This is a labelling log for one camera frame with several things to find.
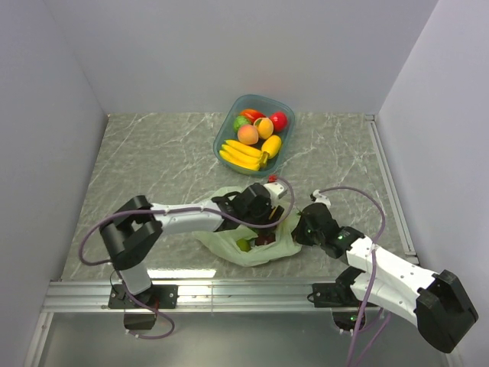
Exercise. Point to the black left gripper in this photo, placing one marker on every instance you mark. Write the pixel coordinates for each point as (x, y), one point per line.
(275, 216)

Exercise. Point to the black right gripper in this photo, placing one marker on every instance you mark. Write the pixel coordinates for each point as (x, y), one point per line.
(298, 232)

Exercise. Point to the pale green plastic bag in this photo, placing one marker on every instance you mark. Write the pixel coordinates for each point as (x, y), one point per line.
(223, 244)

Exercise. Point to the yellow banana bunch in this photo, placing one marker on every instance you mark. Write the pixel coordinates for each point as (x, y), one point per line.
(245, 156)

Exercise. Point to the pink orange peach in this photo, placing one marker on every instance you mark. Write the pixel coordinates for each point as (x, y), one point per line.
(248, 135)

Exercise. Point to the orange round fruit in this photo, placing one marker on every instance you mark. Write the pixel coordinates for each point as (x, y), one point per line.
(264, 127)

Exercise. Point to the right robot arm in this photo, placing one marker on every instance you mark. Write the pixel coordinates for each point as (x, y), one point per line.
(436, 303)

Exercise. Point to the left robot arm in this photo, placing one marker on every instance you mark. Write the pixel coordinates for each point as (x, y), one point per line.
(131, 232)

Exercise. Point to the dark red fruit in bag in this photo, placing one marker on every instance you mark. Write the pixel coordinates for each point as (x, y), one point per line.
(264, 240)

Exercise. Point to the green fruit in bag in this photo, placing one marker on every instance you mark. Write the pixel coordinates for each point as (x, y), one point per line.
(244, 245)

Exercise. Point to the green round fruit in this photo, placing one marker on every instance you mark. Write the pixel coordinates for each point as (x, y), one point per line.
(240, 121)

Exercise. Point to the yellow mango in tray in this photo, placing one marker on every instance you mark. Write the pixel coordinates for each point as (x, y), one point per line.
(272, 146)

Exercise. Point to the red apple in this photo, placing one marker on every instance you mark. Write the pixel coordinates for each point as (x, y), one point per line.
(279, 120)

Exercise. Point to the red orange mango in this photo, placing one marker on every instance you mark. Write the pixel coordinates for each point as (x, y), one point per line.
(252, 114)

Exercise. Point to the teal plastic tray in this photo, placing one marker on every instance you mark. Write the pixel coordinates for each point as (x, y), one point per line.
(267, 106)

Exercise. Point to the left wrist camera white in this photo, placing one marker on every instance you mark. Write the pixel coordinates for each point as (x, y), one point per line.
(276, 188)

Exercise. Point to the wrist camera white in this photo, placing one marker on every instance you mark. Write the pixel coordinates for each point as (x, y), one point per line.
(317, 197)
(276, 188)

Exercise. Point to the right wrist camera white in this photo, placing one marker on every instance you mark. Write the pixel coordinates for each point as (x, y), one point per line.
(317, 197)

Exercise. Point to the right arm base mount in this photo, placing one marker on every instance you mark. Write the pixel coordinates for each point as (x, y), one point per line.
(339, 297)

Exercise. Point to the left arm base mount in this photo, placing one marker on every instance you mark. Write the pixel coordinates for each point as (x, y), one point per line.
(139, 309)

